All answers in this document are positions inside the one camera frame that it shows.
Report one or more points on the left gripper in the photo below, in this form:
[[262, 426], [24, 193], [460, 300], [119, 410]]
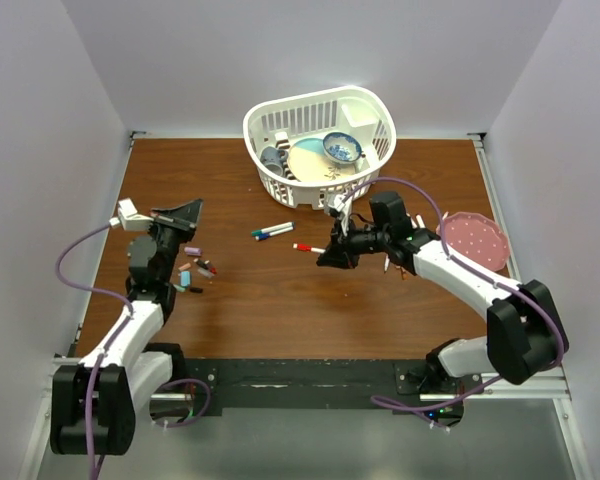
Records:
[[182, 219]]

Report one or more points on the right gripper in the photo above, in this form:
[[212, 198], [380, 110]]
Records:
[[339, 253]]

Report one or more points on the red marker pen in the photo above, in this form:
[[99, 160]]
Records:
[[308, 248]]

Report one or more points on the clear red pen cap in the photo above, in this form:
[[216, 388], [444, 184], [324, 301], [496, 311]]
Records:
[[206, 273]]

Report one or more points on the blue highlighter cap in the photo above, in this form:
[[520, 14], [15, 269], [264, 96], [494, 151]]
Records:
[[185, 279]]

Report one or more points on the pink purple highlighter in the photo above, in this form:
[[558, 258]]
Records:
[[420, 220]]

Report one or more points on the green marker pen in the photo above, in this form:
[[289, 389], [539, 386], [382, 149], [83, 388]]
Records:
[[271, 229]]

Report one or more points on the blue marker pen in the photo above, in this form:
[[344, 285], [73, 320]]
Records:
[[267, 235]]

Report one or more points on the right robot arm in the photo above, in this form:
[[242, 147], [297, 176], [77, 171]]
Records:
[[524, 332]]

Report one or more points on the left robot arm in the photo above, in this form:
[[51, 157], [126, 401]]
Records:
[[95, 401]]

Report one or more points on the cream and blue plate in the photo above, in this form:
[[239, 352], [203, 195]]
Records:
[[309, 163]]

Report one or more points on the blue patterned bowl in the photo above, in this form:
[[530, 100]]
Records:
[[341, 148]]

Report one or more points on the white plastic basket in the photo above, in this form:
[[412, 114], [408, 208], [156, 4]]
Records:
[[349, 109]]

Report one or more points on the grey mug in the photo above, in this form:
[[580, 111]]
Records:
[[274, 160]]

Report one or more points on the striped cup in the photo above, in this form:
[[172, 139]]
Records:
[[283, 145]]

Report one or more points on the pink dotted plate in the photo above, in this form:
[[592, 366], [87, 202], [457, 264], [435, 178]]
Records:
[[476, 237]]

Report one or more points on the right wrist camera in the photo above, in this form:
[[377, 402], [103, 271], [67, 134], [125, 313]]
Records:
[[339, 207]]

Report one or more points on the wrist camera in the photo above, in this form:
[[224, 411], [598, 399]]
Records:
[[128, 218], [339, 207]]

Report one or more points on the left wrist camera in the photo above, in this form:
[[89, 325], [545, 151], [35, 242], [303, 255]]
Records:
[[128, 218]]

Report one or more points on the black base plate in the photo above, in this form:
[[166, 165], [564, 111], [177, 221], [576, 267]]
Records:
[[319, 384]]

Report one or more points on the aluminium frame rail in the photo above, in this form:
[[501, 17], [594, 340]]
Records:
[[547, 385]]

